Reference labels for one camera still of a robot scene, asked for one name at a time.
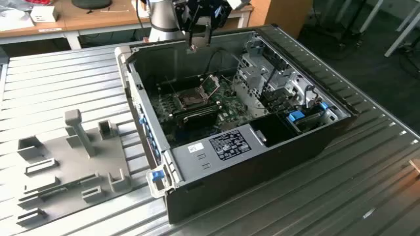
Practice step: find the hard disk in blue carrier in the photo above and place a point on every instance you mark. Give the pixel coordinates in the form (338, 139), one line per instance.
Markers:
(297, 116)

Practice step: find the silver CPU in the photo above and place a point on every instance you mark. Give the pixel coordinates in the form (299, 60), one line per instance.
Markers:
(201, 42)

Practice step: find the white cardboard box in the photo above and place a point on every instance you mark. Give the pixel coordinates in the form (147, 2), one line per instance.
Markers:
(45, 14)

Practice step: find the black PC case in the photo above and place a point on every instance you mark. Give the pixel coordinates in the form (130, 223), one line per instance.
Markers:
(246, 186)

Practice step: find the white table leg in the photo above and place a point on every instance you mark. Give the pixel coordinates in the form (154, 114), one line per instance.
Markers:
(402, 40)
(371, 14)

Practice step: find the black white rating label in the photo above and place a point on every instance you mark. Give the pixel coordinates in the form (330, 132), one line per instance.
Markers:
(230, 145)

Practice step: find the wooden desk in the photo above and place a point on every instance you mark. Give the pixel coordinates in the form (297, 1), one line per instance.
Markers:
(17, 34)
(105, 17)

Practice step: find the grey power supply unit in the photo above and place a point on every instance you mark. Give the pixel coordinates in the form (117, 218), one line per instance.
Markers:
(194, 167)

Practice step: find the grey parts rack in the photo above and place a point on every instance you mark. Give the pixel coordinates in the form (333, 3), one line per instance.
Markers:
(66, 159)

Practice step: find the blue case latch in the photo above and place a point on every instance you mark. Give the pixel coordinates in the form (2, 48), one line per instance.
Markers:
(158, 175)

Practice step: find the green RAM stick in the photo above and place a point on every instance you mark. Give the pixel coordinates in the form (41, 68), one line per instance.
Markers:
(61, 188)

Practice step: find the small white sticker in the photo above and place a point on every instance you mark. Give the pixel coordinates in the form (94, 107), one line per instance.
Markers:
(195, 148)

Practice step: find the blue drive bay tab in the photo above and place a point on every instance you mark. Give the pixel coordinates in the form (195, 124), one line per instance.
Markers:
(325, 106)

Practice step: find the black graphics card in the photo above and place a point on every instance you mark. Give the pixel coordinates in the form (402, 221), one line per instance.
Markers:
(201, 121)

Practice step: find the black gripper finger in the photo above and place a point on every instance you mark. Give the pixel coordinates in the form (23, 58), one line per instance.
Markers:
(191, 39)
(209, 34)

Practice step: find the silver perforated drive cage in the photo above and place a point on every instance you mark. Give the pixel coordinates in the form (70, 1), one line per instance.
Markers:
(251, 81)

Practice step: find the wooden cabinet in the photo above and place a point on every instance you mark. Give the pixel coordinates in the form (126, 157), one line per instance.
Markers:
(286, 14)

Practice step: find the green motherboard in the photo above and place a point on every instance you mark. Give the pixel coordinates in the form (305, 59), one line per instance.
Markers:
(231, 104)

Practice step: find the black round object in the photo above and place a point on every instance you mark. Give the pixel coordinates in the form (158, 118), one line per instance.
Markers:
(93, 3)

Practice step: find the red packet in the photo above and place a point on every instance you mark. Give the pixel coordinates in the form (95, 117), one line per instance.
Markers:
(39, 2)

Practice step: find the black wheeled stand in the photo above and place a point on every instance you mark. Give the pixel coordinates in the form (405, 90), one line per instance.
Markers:
(351, 22)

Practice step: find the CPU socket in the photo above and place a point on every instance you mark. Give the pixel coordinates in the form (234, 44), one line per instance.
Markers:
(190, 100)

